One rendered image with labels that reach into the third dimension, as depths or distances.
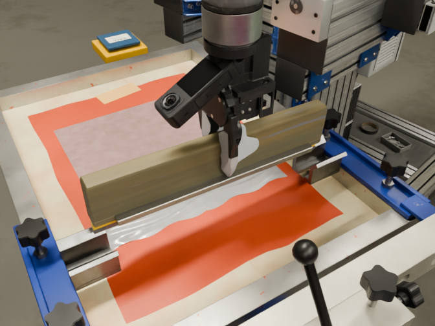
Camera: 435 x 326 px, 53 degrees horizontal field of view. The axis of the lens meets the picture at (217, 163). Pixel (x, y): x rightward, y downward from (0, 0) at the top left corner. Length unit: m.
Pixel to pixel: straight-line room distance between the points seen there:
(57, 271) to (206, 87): 0.34
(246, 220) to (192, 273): 0.14
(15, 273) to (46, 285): 1.39
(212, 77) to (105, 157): 0.42
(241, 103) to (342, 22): 0.48
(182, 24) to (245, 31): 0.83
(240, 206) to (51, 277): 0.34
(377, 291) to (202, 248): 0.32
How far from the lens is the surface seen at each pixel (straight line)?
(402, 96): 3.17
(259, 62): 0.60
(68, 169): 0.92
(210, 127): 0.65
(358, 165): 0.85
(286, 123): 0.70
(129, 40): 1.37
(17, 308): 1.95
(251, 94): 0.59
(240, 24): 0.53
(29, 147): 1.01
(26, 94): 1.15
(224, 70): 0.57
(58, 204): 0.85
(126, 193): 0.61
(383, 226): 0.77
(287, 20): 1.02
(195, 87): 0.57
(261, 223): 0.77
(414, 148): 2.34
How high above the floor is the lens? 1.52
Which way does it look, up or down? 40 degrees down
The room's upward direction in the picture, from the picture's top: straight up
